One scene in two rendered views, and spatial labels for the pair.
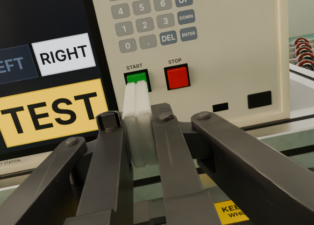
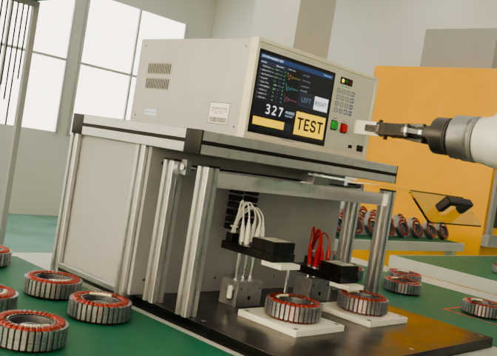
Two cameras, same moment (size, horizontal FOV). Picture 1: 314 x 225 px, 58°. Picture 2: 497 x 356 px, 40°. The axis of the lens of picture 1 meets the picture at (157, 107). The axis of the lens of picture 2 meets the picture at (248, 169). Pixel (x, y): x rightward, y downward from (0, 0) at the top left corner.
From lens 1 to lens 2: 145 cm
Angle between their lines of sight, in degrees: 48
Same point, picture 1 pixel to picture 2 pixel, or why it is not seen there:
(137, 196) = (330, 170)
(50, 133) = (306, 133)
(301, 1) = not seen: hidden behind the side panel
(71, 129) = (312, 135)
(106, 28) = (333, 101)
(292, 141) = (370, 165)
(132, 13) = (340, 98)
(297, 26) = not seen: hidden behind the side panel
